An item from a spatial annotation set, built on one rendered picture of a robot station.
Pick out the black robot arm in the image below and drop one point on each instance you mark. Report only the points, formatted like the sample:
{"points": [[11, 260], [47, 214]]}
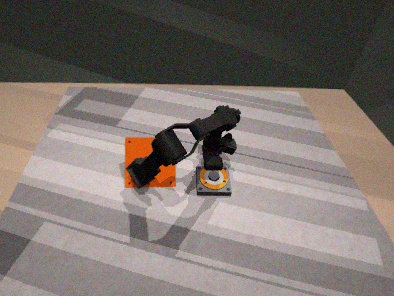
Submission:
{"points": [[167, 148]]}

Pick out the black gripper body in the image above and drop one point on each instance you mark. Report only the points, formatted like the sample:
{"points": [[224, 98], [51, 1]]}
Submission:
{"points": [[213, 161]]}

